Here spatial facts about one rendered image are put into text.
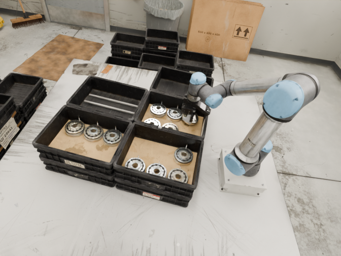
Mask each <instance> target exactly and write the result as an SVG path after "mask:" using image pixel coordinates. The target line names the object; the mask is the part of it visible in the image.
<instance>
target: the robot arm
mask: <svg viewBox="0 0 341 256"><path fill-rule="evenodd" d="M320 88H321V84H320V81H319V79H318V78H317V77H316V76H315V75H314V74H312V73H309V72H297V73H289V74H285V75H284V76H283V77H273V78H261V79H250V80H239V81H236V80H234V79H231V80H227V81H225V82H224V83H221V84H219V85H217V86H214V87H210V86H209V85H208V84H207V83H206V76H205V74H203V73H201V72H196V73H193V74H192V76H191V79H190V84H189V88H188V93H187V94H185V95H184V99H183V104H182V109H181V114H185V115H187V117H184V118H183V119H182V120H183V121H186V122H188V123H189V125H190V124H191V123H192V120H193V116H194V115H195V111H196V109H197V110H199V111H200V112H202V113H203V114H204V115H206V116H208V115H210V112H211V109H210V108H209V107H211V108H212V109H215V108H217V107H218V106H220V105H221V103H222V102H223V99H224V98H226V97H229V96H258V95H263V96H264V97H263V105H262V109H263V112H262V113H261V115H260V116H259V117H258V119H257V120H256V122H255V123H254V125H253V126H252V128H251V129H250V131H249V132H248V134H247V135H246V137H245V138H244V140H243V141H242V142H239V143H237V144H236V146H235V147H234V149H233V150H232V152H230V153H229V154H227V155H226V156H225V158H224V162H225V165H226V167H227V169H228V170H229V171H230V172H231V173H232V174H234V175H236V176H241V175H243V176H247V177H253V176H255V175H256V174H257V173H258V172H259V170H260V165H261V163H262V161H263V160H264V159H265V158H266V156H267V155H268V154H269V153H270V152H271V150H272V147H273V145H272V142H271V140H270V139H271V138H272V136H273V135H274V134H275V133H276V131H277V130H278V129H279V128H280V127H281V125H282V124H283V123H288V122H290V121H291V120H292V119H293V118H294V117H295V116H296V114H297V113H298V112H299V111H300V110H301V109H302V108H303V107H304V106H306V105H307V104H308V103H310V102H311V101H313V100H314V99H315V98H316V97H317V96H318V94H319V92H320ZM200 99H202V100H203V101H204V102H205V103H206V104H207V105H208V106H209V107H208V106H206V105H205V104H204V103H203V102H201V101H200Z"/></svg>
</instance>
